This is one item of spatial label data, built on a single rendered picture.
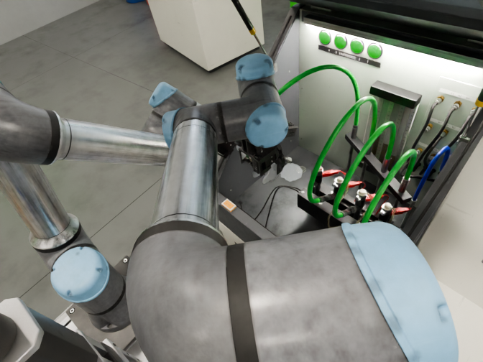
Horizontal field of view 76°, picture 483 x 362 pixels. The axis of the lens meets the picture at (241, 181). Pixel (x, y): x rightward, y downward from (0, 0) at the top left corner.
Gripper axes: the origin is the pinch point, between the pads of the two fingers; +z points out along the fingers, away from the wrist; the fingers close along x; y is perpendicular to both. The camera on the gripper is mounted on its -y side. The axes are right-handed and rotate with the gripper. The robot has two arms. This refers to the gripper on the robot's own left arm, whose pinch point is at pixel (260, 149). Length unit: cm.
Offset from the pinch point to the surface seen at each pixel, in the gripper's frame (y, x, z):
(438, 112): -41, 5, 34
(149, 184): 127, -137, 7
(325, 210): 3.6, 6.1, 30.7
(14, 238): 209, -107, -62
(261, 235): 23.1, 8.8, 17.2
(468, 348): -4, 52, 52
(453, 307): -7, 42, 52
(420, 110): -38, 0, 32
